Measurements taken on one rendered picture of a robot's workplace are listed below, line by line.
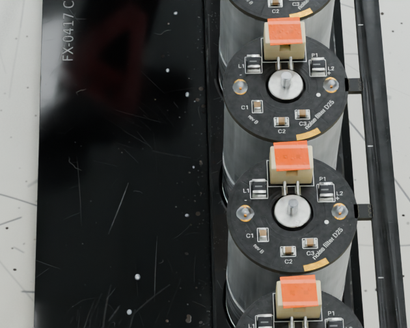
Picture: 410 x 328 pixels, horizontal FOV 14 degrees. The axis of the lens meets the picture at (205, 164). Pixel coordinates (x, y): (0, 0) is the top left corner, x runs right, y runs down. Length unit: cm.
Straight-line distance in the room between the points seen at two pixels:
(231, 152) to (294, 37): 3
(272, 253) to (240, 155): 3
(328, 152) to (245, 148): 2
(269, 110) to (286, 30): 2
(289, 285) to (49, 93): 11
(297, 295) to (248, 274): 2
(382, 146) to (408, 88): 8
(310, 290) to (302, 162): 3
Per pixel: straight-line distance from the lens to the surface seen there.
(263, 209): 32
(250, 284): 32
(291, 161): 31
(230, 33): 35
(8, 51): 41
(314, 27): 35
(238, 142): 33
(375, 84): 33
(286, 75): 33
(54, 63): 39
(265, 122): 33
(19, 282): 38
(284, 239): 31
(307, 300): 30
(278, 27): 33
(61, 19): 40
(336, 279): 33
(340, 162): 37
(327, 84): 33
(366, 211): 32
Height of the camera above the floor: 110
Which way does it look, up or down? 62 degrees down
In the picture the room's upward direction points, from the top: straight up
